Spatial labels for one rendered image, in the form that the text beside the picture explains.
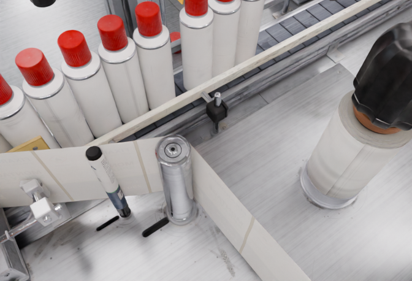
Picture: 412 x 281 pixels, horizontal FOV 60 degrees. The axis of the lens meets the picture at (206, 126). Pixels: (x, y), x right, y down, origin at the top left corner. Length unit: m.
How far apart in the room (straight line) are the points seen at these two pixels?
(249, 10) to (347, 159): 0.28
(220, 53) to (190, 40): 0.08
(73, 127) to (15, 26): 0.45
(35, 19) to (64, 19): 0.07
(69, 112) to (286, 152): 0.34
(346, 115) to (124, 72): 0.29
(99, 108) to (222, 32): 0.22
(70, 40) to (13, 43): 0.44
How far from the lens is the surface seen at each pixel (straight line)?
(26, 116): 0.50
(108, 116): 0.56
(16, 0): 1.02
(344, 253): 0.56
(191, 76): 0.61
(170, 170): 0.38
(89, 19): 0.90
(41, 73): 0.47
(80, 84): 0.50
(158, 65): 0.53
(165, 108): 0.59
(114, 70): 0.51
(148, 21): 0.49
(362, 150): 0.43
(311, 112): 0.65
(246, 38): 0.63
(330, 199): 0.55
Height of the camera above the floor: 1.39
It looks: 57 degrees down
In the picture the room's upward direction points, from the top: 1 degrees clockwise
